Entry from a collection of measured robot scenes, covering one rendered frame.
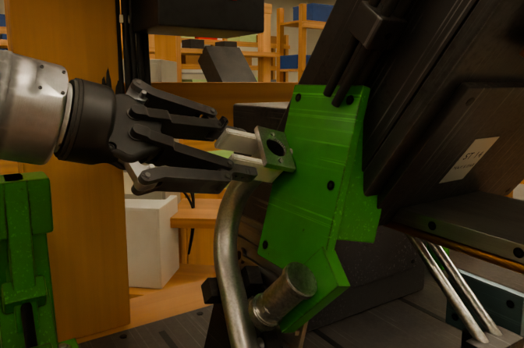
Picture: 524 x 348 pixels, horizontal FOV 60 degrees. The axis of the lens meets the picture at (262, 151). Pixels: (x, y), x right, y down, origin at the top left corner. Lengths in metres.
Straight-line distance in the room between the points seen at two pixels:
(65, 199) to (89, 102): 0.34
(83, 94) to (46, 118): 0.04
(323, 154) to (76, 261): 0.44
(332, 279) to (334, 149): 0.13
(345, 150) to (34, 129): 0.28
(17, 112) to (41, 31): 0.33
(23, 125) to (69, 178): 0.34
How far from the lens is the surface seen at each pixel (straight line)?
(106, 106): 0.42
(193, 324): 0.77
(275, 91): 0.96
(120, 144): 0.43
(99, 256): 0.77
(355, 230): 0.51
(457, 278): 0.59
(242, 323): 0.53
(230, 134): 0.50
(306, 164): 0.50
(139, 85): 0.49
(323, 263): 0.46
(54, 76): 0.41
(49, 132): 0.40
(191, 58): 8.30
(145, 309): 0.87
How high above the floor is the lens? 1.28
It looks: 9 degrees down
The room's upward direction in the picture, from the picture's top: straight up
